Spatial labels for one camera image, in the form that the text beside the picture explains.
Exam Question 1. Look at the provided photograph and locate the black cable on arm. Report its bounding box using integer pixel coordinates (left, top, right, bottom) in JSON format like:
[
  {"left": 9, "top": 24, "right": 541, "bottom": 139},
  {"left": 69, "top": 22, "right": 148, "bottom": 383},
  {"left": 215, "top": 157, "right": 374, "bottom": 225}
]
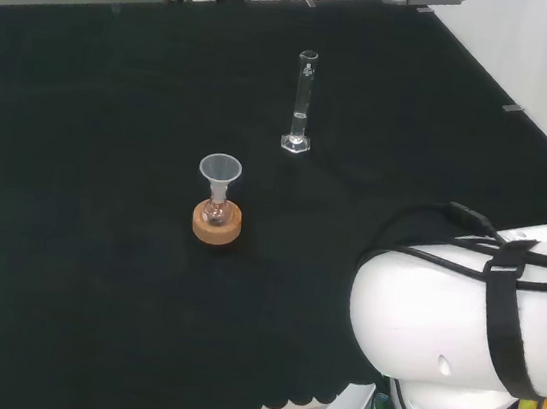
[{"left": 363, "top": 191, "right": 547, "bottom": 302}]

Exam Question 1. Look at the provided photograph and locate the brown cork ring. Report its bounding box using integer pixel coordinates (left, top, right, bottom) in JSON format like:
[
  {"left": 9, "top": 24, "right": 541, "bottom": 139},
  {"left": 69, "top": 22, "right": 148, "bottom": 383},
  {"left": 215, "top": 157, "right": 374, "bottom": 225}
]
[{"left": 189, "top": 196, "right": 246, "bottom": 249}]

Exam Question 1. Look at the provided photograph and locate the small round-bottom glass flask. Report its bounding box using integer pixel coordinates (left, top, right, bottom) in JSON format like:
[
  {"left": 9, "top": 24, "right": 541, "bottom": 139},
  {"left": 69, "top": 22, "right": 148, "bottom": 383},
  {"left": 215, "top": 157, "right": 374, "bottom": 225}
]
[{"left": 201, "top": 190, "right": 232, "bottom": 229}]

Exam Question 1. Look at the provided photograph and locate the black bench cloth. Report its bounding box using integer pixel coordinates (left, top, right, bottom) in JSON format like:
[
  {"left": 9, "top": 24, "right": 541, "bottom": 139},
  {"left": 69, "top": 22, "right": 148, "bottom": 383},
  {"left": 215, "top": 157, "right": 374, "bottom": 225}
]
[{"left": 0, "top": 0, "right": 547, "bottom": 409}]

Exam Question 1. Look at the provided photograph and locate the clear glass graduated cylinder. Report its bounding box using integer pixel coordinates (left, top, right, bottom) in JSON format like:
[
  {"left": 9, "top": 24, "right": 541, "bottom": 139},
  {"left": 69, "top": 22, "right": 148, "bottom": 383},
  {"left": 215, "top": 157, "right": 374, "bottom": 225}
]
[{"left": 278, "top": 48, "right": 324, "bottom": 157}]

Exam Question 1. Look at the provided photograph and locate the clear plastic funnel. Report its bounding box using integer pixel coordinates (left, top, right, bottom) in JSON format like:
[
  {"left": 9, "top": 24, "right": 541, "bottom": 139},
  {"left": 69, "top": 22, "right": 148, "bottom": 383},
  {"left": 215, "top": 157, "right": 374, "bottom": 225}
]
[{"left": 194, "top": 151, "right": 245, "bottom": 206}]

